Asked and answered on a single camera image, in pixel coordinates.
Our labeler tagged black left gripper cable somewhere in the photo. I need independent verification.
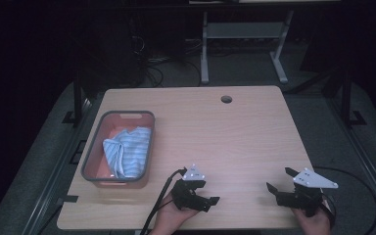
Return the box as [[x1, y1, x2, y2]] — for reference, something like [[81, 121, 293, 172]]
[[139, 167, 188, 235]]

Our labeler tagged person's right hand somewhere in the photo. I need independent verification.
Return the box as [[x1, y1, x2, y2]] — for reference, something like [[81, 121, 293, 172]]
[[291, 200, 334, 235]]

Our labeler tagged aluminium frame rail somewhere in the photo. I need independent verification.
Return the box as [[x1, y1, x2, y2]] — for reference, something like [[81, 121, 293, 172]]
[[325, 97, 376, 227], [21, 97, 94, 235]]

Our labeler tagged grey metal stand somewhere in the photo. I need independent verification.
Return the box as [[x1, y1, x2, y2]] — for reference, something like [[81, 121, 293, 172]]
[[200, 9, 296, 86]]

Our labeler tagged pink basket with grey rim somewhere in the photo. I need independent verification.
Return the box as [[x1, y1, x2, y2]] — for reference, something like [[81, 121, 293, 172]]
[[80, 110, 156, 190]]

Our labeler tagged tangle of floor cables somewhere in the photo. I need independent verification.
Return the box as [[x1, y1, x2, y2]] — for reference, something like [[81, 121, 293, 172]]
[[133, 33, 204, 89]]

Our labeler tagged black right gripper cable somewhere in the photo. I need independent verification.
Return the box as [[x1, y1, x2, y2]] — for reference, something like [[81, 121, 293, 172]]
[[312, 165, 376, 230]]

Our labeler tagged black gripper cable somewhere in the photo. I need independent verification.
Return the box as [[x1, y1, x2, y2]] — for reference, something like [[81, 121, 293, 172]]
[[312, 165, 376, 230], [139, 167, 188, 235]]

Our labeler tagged blue striped cloth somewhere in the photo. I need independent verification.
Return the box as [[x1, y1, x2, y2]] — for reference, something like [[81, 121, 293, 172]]
[[102, 126, 153, 179]]

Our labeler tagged person's left hand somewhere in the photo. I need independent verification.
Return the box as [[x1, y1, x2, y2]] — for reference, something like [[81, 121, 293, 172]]
[[149, 192, 201, 235]]

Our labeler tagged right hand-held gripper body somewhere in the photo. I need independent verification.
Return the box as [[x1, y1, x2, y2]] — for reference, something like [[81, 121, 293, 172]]
[[275, 167, 339, 218]]

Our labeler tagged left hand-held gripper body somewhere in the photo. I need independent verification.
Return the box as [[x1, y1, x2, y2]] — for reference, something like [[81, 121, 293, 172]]
[[170, 164, 211, 213]]

